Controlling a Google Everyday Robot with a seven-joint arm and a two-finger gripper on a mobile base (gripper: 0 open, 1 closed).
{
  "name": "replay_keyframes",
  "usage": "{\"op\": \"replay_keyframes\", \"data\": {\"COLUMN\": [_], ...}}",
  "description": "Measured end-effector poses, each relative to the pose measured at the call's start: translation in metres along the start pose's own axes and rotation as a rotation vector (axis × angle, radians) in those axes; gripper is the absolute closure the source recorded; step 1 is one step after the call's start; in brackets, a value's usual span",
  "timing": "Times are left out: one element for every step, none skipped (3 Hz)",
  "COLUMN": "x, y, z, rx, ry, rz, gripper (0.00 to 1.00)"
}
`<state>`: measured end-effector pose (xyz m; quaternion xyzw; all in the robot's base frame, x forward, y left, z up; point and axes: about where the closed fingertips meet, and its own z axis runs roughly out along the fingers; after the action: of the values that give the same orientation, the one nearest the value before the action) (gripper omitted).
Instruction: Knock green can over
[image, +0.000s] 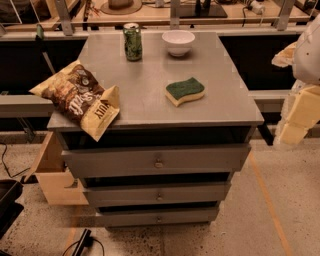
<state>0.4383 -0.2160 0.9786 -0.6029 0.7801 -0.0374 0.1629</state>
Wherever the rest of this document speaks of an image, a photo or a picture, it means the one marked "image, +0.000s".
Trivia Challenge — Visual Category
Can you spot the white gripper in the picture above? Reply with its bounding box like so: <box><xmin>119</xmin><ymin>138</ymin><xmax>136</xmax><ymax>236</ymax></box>
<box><xmin>271</xmin><ymin>42</ymin><xmax>320</xmax><ymax>146</ymax></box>

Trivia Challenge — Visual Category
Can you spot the green soda can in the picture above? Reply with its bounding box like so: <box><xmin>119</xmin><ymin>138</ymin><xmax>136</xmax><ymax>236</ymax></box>
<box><xmin>123</xmin><ymin>23</ymin><xmax>142</xmax><ymax>61</ymax></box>

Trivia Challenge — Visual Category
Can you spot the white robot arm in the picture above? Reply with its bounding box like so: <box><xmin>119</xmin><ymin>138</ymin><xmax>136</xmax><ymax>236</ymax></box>
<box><xmin>271</xmin><ymin>16</ymin><xmax>320</xmax><ymax>147</ymax></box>

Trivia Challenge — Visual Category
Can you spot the grey drawer cabinet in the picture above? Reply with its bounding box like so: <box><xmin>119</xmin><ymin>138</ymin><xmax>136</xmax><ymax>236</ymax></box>
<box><xmin>48</xmin><ymin>32</ymin><xmax>263</xmax><ymax>226</ymax></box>

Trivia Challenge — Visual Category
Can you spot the green and yellow sponge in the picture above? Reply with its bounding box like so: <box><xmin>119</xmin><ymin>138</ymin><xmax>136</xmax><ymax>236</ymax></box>
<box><xmin>165</xmin><ymin>77</ymin><xmax>205</xmax><ymax>107</ymax></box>

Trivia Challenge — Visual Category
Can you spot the top grey drawer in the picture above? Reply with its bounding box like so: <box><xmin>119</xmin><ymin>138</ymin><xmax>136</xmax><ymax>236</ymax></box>
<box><xmin>62</xmin><ymin>144</ymin><xmax>250</xmax><ymax>178</ymax></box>

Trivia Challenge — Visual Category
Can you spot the grey drawer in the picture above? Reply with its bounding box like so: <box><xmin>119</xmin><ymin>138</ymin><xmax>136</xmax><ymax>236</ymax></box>
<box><xmin>84</xmin><ymin>182</ymin><xmax>231</xmax><ymax>207</ymax></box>
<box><xmin>62</xmin><ymin>144</ymin><xmax>250</xmax><ymax>178</ymax></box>
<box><xmin>95</xmin><ymin>206</ymin><xmax>219</xmax><ymax>227</ymax></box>

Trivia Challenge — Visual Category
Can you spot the white ceramic bowl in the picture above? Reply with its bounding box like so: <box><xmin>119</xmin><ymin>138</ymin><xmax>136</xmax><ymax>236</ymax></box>
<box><xmin>162</xmin><ymin>30</ymin><xmax>195</xmax><ymax>57</ymax></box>

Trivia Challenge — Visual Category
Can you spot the middle grey drawer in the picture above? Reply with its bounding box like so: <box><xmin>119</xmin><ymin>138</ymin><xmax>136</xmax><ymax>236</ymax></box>
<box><xmin>84</xmin><ymin>182</ymin><xmax>231</xmax><ymax>207</ymax></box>

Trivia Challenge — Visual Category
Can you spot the round tan base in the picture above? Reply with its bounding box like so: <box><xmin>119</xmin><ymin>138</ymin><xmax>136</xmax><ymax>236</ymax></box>
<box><xmin>100</xmin><ymin>0</ymin><xmax>142</xmax><ymax>15</ymax></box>

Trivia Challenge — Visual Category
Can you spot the bottom grey drawer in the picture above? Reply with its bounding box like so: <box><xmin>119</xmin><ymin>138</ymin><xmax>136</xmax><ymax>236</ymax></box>
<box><xmin>95</xmin><ymin>206</ymin><xmax>219</xmax><ymax>227</ymax></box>

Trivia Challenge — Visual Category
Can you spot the brown yellow chip bag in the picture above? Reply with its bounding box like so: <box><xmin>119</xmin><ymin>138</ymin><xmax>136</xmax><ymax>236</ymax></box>
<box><xmin>30</xmin><ymin>60</ymin><xmax>120</xmax><ymax>142</ymax></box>

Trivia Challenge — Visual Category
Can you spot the black device on floor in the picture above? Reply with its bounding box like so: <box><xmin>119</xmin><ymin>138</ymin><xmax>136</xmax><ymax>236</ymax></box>
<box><xmin>62</xmin><ymin>229</ymin><xmax>105</xmax><ymax>256</ymax></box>

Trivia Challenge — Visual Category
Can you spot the light wooden box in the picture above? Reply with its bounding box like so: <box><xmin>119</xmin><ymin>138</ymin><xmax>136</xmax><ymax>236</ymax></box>
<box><xmin>24</xmin><ymin>132</ymin><xmax>88</xmax><ymax>205</ymax></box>

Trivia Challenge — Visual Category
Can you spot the black bin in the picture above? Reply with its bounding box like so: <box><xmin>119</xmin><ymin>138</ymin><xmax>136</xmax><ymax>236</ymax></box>
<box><xmin>0</xmin><ymin>179</ymin><xmax>24</xmax><ymax>238</ymax></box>

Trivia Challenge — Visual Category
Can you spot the green handled tool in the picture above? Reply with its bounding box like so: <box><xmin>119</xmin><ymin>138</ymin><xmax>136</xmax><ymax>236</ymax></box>
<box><xmin>35</xmin><ymin>24</ymin><xmax>55</xmax><ymax>74</ymax></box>

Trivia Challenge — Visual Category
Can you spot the wooden bench with metal frame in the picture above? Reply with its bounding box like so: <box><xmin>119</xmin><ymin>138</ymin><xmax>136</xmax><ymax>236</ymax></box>
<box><xmin>0</xmin><ymin>0</ymin><xmax>319</xmax><ymax>41</ymax></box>

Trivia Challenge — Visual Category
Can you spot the black floor cable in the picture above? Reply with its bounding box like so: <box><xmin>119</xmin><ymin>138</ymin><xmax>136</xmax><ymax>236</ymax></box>
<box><xmin>0</xmin><ymin>142</ymin><xmax>32</xmax><ymax>179</ymax></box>

